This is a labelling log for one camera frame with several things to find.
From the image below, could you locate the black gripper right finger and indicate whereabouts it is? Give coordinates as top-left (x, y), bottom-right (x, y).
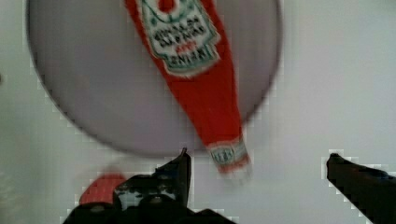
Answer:
top-left (326, 153), bottom-right (396, 224)

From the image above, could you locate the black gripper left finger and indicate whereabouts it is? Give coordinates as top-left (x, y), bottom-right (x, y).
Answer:
top-left (63, 149), bottom-right (236, 224)

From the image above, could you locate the pink green strawberry toy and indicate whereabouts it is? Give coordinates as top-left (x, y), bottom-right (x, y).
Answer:
top-left (78, 173), bottom-right (126, 204)

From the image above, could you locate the lilac round plate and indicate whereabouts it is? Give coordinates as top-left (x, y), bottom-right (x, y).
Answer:
top-left (26, 0), bottom-right (283, 157)

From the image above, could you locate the red plush ketchup bottle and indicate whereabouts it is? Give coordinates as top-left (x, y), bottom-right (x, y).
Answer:
top-left (124, 0), bottom-right (251, 176)

